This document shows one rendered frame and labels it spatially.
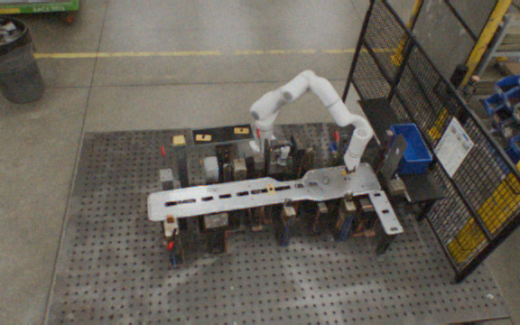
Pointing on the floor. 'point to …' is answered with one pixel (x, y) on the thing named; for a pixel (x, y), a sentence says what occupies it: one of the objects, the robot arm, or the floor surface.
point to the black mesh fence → (434, 146)
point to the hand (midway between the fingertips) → (348, 169)
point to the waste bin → (8, 57)
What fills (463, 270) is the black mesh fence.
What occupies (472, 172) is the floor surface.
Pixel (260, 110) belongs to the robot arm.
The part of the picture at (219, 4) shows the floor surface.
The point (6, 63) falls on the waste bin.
